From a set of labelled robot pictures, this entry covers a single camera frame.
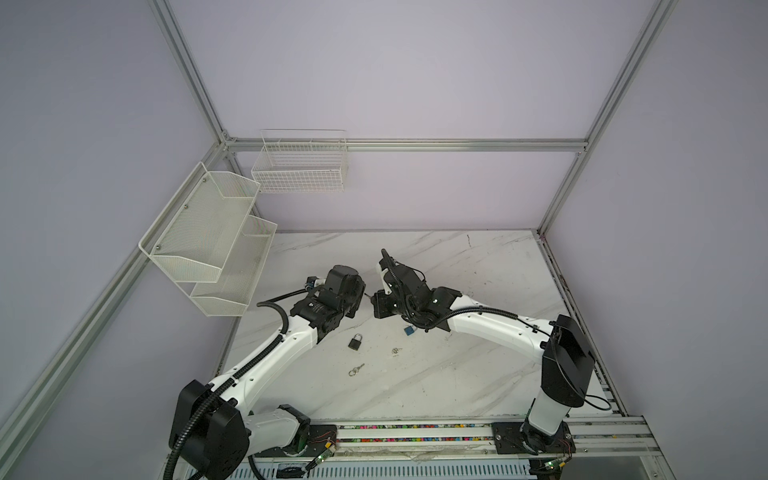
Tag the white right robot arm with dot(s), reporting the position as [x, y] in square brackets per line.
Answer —
[559, 346]

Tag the white wire basket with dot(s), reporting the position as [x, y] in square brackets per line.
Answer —
[301, 161]

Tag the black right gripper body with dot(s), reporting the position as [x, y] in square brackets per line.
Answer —
[385, 305]

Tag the white ventilated cover strip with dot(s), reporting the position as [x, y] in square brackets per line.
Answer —
[435, 469]

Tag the aluminium frame post back right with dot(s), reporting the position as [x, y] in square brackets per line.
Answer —
[638, 53]

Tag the aluminium frame horizontal back bar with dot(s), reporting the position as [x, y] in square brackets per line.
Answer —
[415, 145]

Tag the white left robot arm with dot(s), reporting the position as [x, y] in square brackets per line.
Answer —
[213, 427]

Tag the white mesh two-tier shelf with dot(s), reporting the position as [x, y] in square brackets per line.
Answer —
[210, 243]

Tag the aluminium frame left wall bar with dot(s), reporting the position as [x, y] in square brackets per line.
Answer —
[76, 289]

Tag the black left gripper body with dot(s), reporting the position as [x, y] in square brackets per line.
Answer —
[350, 305]

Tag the aluminium table edge rail right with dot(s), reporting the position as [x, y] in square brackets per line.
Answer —
[558, 277]

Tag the black padlock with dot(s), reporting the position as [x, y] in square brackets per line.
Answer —
[355, 342]

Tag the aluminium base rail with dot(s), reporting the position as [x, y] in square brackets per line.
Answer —
[612, 447]

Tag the aluminium frame post back left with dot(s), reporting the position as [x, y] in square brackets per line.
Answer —
[174, 37]

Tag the aluminium frame post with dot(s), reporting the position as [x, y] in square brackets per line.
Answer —
[638, 53]
[174, 37]

